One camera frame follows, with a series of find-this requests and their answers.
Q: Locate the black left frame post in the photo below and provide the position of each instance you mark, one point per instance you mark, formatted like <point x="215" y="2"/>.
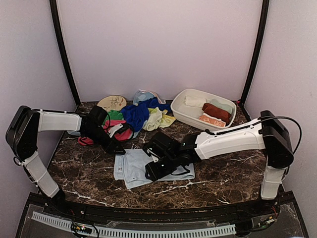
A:
<point x="62" y="51"/>

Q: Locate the large pale blue towel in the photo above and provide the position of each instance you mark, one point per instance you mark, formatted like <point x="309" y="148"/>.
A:
<point x="130" y="168"/>

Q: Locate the royal blue towel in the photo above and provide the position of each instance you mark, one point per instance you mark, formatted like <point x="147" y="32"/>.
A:
<point x="135" y="116"/>

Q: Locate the pale green rolled towel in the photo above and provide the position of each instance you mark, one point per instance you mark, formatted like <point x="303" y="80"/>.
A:
<point x="222" y="106"/>

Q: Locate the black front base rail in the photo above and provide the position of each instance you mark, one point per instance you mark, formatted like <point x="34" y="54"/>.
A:
<point x="234" y="213"/>

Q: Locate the white plastic basin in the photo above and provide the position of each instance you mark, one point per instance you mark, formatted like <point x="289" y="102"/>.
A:
<point x="190" y="115"/>

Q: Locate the brown rolled towel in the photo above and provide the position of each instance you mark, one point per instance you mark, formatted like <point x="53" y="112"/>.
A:
<point x="216" y="112"/>

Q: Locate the pink towel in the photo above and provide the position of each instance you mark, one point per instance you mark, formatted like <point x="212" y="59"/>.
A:
<point x="85" y="141"/>

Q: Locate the light blue dotted towel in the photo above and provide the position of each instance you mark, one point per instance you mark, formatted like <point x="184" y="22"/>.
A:
<point x="143" y="95"/>

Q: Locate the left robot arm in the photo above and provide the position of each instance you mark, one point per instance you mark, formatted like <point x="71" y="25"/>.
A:
<point x="22" y="137"/>

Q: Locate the pale yellow patterned towel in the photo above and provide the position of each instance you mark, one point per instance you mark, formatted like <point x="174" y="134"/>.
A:
<point x="158" y="119"/>

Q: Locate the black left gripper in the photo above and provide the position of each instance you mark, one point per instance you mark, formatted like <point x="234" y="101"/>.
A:
<point x="111" y="146"/>

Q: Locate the orange patterned rolled towel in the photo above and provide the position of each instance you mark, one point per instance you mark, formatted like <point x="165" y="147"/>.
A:
<point x="212" y="120"/>

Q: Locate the white rolled towel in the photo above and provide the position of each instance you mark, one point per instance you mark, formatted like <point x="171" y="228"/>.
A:
<point x="194" y="101"/>

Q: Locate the grey-blue towel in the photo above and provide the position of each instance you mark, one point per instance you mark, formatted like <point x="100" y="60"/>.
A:
<point x="76" y="133"/>

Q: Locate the white slotted cable duct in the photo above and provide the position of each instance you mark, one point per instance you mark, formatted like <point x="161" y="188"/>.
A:
<point x="116" y="229"/>

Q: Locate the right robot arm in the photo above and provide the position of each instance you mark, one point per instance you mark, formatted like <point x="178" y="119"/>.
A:
<point x="263" y="133"/>

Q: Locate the black right frame post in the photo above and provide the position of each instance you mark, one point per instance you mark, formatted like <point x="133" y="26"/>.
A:
<point x="256" y="51"/>

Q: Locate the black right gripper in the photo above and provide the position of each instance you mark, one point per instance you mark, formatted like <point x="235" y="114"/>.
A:
<point x="154" y="173"/>

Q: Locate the black frame post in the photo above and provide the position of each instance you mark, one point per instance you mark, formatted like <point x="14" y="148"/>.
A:
<point x="62" y="51"/>
<point x="256" y="51"/>

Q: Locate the beige bird-painted plate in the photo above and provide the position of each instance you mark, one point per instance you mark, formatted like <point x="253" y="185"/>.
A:
<point x="113" y="102"/>

